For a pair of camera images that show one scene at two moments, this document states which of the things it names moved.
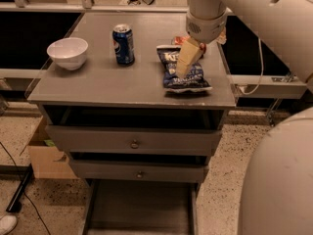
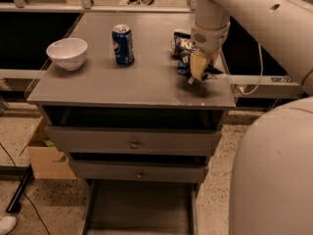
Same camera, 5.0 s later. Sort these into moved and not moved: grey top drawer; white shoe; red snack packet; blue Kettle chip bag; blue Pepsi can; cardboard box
Moved: red snack packet; blue Kettle chip bag
Not moved: cardboard box; grey top drawer; white shoe; blue Pepsi can
